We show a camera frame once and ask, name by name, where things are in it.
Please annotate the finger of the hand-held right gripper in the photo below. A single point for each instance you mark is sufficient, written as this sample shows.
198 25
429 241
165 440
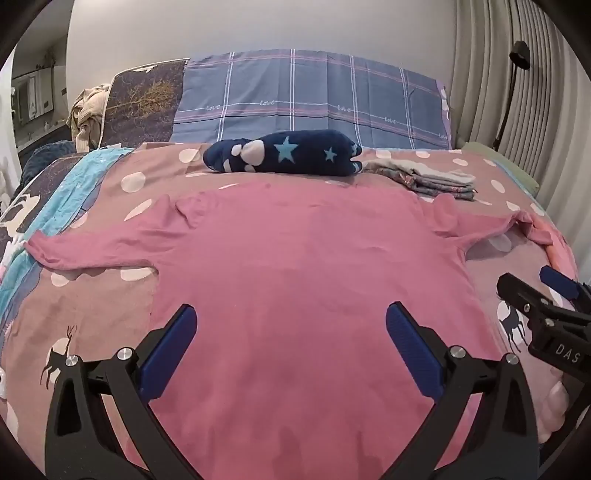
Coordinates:
521 293
558 281

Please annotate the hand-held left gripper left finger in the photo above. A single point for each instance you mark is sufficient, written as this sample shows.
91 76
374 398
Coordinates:
171 350

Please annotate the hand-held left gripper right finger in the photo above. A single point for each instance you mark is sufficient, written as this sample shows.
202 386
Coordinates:
413 355

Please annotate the pink long-sleeved shirt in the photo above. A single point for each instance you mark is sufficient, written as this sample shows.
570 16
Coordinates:
295 277

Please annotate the heap of beige clothes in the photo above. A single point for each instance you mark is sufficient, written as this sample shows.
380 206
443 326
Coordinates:
87 115

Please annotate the person's right hand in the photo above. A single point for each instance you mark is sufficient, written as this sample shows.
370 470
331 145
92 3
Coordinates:
556 401

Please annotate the pink polka-dot bed sheet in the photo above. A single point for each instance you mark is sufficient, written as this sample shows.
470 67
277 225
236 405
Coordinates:
92 314

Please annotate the green bed cover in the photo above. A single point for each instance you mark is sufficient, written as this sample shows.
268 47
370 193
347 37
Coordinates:
503 161

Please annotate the folded floral garment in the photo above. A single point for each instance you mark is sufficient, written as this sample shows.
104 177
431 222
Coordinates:
429 190

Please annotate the folded grey garment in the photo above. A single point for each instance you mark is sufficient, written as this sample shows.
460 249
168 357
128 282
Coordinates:
434 173

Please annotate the beige pleated curtain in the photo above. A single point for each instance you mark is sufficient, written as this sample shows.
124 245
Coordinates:
545 115

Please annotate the teal quilted blanket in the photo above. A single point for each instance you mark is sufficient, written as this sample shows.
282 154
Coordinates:
74 184

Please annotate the dark deer-print blanket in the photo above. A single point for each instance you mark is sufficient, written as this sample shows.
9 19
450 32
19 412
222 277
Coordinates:
32 203

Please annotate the black floor lamp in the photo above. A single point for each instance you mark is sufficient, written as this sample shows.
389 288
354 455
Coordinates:
519 53

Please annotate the dark blue knitted blanket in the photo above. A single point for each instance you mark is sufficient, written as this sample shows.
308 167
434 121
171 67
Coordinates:
46 154

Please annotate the navy star-print fleece blanket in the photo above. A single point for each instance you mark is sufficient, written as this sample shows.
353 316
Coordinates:
295 152

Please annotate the dark tree-print pillow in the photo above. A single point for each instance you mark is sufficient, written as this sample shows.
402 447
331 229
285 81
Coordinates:
138 101

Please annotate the blue plaid quilt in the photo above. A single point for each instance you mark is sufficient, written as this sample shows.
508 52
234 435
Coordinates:
300 92

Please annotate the grey wall cabinet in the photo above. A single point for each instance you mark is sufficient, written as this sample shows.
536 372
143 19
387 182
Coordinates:
34 97

